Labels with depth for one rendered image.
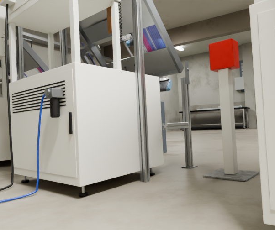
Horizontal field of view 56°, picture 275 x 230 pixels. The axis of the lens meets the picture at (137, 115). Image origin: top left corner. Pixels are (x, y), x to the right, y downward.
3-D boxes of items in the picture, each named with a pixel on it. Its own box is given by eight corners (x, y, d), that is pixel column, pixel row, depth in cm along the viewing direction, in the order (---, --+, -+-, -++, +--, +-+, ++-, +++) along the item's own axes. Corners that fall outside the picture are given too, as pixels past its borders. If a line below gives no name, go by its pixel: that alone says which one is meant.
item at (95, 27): (91, 48, 211) (94, 45, 214) (156, 25, 168) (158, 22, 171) (66, 11, 195) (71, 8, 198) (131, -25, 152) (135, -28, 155)
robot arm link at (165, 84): (159, 90, 281) (151, 39, 263) (173, 89, 276) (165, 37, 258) (157, 93, 271) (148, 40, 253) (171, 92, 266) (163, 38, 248)
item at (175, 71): (115, 85, 229) (118, 81, 234) (178, 73, 186) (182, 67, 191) (114, 84, 229) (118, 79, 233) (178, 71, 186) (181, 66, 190)
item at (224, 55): (219, 170, 166) (212, 50, 168) (259, 173, 150) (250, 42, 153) (202, 177, 148) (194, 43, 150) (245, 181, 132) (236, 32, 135)
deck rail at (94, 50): (113, 86, 231) (117, 81, 234) (115, 85, 229) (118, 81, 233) (65, 12, 196) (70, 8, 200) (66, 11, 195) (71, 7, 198)
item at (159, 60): (115, 82, 230) (117, 80, 232) (179, 70, 187) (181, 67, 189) (104, 65, 221) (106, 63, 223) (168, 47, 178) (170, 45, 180)
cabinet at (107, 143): (93, 166, 208) (90, 90, 210) (164, 174, 162) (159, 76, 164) (11, 183, 158) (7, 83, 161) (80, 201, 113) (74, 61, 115)
